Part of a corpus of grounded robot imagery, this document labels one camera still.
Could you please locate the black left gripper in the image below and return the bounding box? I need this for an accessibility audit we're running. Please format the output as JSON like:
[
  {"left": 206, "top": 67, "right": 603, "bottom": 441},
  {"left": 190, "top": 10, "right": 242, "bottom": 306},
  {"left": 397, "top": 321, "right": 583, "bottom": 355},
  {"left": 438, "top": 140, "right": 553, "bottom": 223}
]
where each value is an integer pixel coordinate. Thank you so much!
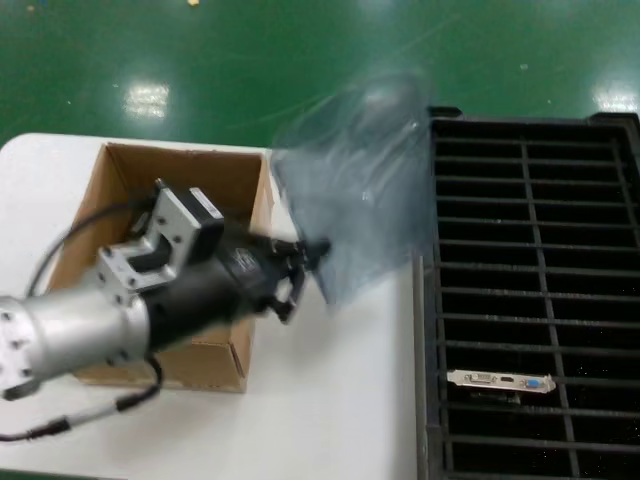
[{"left": 144, "top": 232, "right": 334, "bottom": 351}]

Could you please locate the translucent grey antistatic bag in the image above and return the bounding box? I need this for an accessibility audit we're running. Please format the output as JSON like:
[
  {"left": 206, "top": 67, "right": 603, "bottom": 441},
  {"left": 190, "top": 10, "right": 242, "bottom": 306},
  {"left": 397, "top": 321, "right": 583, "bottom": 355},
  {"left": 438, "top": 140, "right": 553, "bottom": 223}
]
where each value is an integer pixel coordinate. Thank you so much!
[{"left": 269, "top": 69, "right": 436, "bottom": 306}]

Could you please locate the graphics card with metal bracket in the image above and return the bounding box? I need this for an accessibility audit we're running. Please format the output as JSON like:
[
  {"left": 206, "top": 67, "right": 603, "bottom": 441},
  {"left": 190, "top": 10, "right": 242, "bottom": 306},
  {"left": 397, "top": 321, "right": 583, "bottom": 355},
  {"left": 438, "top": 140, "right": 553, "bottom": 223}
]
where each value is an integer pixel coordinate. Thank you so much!
[{"left": 446, "top": 368, "right": 557, "bottom": 407}]

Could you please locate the black slotted plastic container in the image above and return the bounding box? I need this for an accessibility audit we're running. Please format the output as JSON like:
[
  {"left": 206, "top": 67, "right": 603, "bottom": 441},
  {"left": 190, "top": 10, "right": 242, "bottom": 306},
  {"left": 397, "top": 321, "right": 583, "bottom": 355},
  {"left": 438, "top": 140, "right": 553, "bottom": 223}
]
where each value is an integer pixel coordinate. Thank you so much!
[{"left": 412, "top": 105, "right": 640, "bottom": 480}]

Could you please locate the brown cardboard box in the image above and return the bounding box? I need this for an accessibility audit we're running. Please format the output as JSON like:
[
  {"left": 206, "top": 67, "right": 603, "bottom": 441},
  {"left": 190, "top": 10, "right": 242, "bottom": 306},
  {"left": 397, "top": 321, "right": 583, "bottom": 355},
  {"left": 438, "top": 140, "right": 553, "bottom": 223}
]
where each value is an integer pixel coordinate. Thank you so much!
[{"left": 47, "top": 142, "right": 275, "bottom": 394}]

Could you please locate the black camera on silver mount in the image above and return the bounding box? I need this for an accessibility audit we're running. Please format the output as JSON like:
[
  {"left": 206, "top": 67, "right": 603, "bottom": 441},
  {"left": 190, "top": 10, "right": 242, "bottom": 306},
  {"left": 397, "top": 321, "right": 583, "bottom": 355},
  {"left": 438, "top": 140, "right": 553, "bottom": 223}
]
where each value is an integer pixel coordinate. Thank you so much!
[{"left": 97, "top": 178, "right": 225, "bottom": 296}]

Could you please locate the thin black camera cable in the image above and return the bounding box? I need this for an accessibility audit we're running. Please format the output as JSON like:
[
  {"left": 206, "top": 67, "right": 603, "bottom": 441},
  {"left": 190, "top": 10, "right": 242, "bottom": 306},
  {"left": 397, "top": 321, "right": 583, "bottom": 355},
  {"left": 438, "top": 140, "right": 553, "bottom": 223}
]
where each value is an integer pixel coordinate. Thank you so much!
[{"left": 27, "top": 197, "right": 156, "bottom": 296}]

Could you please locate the black grey connector cable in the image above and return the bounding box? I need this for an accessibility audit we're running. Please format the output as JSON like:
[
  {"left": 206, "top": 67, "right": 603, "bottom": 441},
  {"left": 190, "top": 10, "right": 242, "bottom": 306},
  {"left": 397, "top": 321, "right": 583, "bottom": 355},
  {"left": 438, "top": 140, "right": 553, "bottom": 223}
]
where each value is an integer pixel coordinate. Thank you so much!
[{"left": 0, "top": 357, "right": 165, "bottom": 444}]

